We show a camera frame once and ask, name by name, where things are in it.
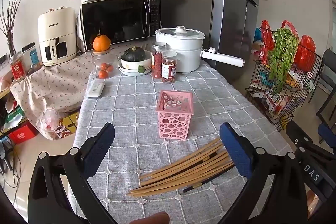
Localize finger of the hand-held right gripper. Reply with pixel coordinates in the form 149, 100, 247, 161
318, 124, 336, 149
286, 120, 336, 161

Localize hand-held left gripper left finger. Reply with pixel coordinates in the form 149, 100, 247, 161
28, 122, 117, 224

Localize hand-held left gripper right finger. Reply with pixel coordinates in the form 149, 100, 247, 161
219, 122, 315, 224

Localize pink perforated plastic basket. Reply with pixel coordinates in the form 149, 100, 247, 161
155, 91, 195, 141

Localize pile of wooden chopsticks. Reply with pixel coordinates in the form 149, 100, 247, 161
126, 138, 235, 198

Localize person's left hand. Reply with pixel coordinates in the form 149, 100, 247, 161
133, 212, 171, 224

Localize yellow box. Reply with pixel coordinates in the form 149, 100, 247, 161
59, 111, 79, 132

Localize grey checked tablecloth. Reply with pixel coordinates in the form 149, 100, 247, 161
69, 67, 294, 224

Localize white remote control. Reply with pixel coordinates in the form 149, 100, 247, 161
87, 81, 105, 98

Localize pink plastic bag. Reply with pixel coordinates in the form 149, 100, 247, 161
39, 108, 62, 132

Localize black chair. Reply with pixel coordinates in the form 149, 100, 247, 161
316, 49, 336, 130

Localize teal plastic container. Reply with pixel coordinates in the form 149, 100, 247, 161
259, 72, 273, 86

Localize floral cabinet cloth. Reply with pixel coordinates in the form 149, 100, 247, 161
10, 48, 96, 140

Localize red box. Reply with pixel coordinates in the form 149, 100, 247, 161
8, 123, 38, 144

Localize clear glass jar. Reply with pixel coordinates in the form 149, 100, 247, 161
91, 49, 117, 80

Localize white bowl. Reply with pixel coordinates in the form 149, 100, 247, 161
121, 50, 153, 69

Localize red plastic bag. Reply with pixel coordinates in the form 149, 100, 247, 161
259, 20, 275, 64
293, 35, 316, 64
282, 20, 300, 41

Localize bunch of green herbs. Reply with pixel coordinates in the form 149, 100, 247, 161
268, 27, 300, 94

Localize dark green pumpkin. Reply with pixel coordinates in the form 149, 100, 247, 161
123, 46, 147, 62

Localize tall clear jar red contents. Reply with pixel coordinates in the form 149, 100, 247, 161
151, 42, 167, 79

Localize short clear jar red label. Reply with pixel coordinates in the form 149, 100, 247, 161
161, 51, 178, 83

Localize white electric pot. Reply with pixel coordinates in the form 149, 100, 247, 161
154, 26, 245, 74

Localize large orange fruit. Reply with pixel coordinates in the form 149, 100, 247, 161
93, 28, 111, 52

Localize clear container dark lid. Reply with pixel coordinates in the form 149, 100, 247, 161
21, 42, 42, 72

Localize cream air fryer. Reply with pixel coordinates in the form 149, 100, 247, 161
37, 6, 77, 67

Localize black microwave oven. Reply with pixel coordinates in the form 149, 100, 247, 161
79, 0, 161, 52

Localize grey refrigerator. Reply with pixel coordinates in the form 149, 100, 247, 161
157, 0, 260, 83

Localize dried branches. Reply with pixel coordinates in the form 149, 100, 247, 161
0, 0, 25, 56

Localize black wire rack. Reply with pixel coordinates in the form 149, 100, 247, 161
245, 27, 322, 132

